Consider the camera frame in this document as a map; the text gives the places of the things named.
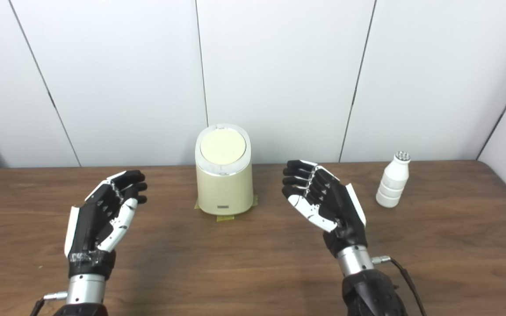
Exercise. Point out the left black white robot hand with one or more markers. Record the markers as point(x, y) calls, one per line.
point(88, 219)

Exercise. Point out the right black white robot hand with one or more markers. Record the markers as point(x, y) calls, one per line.
point(336, 206)

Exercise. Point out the small white plastic bottle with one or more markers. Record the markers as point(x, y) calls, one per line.
point(392, 184)

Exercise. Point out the cream cylindrical trash bin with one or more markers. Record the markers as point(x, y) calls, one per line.
point(224, 188)

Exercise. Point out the cream round bin lid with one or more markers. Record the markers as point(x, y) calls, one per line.
point(223, 147)

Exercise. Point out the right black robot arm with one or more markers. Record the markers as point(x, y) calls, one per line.
point(369, 294)

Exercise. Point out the yellow tape under bin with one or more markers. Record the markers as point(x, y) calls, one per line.
point(225, 217)

